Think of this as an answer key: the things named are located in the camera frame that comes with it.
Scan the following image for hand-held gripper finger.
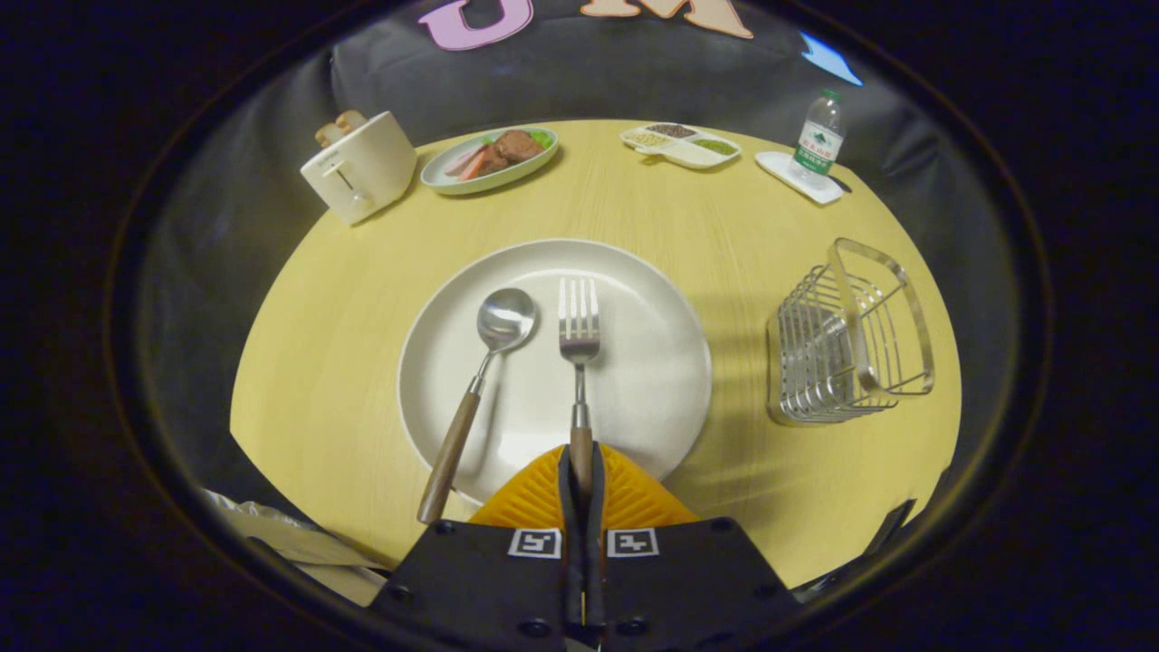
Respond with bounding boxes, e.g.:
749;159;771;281
369;443;587;652
584;442;803;652

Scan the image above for fork with wooden handle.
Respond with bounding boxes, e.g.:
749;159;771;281
558;276;602;500

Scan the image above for large round white plate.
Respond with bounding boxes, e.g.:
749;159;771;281
397;238;714;508

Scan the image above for crumpled pale paper bag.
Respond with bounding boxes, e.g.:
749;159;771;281
201;489;396;608

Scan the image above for pink ham slices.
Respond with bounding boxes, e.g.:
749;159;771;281
443;144;496;183

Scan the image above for oval pale green plate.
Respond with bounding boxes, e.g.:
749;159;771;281
420;126;560;197

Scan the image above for brown meat pieces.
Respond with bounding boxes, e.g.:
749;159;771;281
477;129;545;177

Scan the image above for white divided condiment dish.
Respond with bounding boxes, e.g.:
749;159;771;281
619;122;742;171

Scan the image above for white rectangular coaster tray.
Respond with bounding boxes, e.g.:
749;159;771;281
754;150;847;206

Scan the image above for white toaster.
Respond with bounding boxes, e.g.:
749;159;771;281
300;110;419;226

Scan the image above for clear plastic water bottle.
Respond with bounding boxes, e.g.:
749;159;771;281
791;88;847;191

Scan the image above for spoon with wooden handle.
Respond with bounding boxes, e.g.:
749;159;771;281
417;288;538;526

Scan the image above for metal wire rack basket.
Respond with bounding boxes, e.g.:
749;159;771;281
766;237;937;427

